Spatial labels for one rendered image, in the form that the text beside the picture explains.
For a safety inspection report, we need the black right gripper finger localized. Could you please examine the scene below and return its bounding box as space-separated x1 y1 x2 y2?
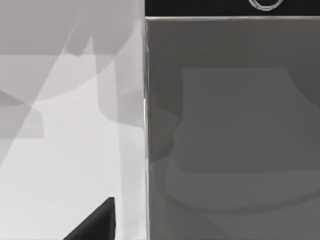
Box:
62 196 117 240

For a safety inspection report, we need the grey cabinet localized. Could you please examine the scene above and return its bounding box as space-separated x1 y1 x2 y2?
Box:
143 0 320 240

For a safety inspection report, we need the silver round knob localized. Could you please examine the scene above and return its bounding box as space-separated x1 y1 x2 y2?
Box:
248 0 284 12

